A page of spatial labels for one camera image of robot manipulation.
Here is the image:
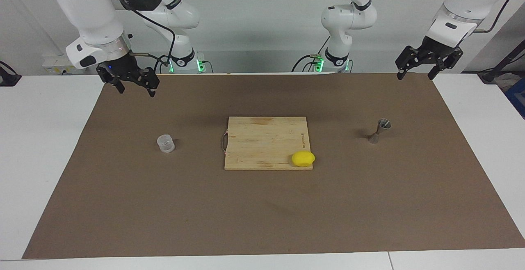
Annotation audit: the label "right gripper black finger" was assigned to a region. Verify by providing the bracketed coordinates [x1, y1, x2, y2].
[137, 68, 160, 97]
[107, 75, 126, 94]

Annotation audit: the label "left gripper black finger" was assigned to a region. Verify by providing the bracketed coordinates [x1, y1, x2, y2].
[428, 50, 463, 80]
[396, 46, 419, 80]

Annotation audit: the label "small clear plastic cup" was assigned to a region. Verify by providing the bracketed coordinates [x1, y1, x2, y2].
[157, 134, 176, 153]

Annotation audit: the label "steel double jigger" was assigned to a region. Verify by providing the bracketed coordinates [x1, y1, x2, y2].
[368, 119, 391, 144]

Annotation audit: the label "black stand leg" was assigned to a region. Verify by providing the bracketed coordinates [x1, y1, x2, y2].
[478, 40, 525, 84]

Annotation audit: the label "white power strip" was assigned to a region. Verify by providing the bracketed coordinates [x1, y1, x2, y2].
[42, 55, 78, 75]

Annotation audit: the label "blue box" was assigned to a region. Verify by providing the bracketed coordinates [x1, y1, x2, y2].
[505, 77, 525, 119]

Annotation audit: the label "black table clamp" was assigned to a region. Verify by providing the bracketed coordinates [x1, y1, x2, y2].
[0, 61, 22, 87]

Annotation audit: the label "yellow lemon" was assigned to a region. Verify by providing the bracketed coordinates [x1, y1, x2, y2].
[292, 151, 316, 167]

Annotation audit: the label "large brown table mat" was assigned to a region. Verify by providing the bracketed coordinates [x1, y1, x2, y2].
[22, 72, 525, 259]

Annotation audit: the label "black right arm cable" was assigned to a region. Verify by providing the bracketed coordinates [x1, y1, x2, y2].
[106, 0, 177, 67]

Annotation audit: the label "black left base cables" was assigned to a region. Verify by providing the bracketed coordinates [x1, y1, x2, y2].
[292, 36, 331, 73]

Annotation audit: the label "bamboo cutting board with handle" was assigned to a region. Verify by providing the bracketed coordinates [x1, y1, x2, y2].
[221, 117, 313, 171]

